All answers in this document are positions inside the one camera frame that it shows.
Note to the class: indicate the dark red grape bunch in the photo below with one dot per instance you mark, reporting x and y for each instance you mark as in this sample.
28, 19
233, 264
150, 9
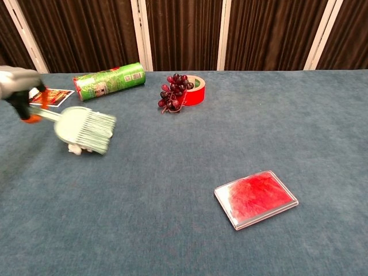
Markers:
172, 93

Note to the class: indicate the pale green hand brush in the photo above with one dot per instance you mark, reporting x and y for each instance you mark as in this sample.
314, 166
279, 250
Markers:
83, 126

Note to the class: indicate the blue felt table mat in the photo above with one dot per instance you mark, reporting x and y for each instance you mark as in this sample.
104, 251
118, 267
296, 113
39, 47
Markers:
184, 178

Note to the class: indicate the white partition frame post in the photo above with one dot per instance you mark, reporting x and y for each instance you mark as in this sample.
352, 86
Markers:
27, 36
224, 34
323, 34
141, 34

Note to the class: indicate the red adhesive tape roll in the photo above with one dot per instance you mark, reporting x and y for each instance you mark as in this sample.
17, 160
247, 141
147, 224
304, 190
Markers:
195, 93

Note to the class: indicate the red gold photo card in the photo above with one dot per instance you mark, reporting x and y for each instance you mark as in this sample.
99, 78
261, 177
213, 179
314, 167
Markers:
54, 97

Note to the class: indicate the green cylindrical snack can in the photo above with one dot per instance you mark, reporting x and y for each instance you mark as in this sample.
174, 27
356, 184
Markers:
110, 81

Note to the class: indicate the dark brown curtain panel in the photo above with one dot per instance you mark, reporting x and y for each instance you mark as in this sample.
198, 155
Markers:
11, 43
184, 34
83, 34
348, 34
270, 34

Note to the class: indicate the clear case with red filling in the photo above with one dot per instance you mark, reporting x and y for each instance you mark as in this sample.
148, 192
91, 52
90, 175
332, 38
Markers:
256, 198

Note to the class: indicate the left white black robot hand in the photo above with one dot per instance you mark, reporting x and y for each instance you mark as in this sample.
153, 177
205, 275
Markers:
17, 83

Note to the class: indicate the white paper piece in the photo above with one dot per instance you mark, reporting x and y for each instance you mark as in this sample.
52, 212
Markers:
77, 149

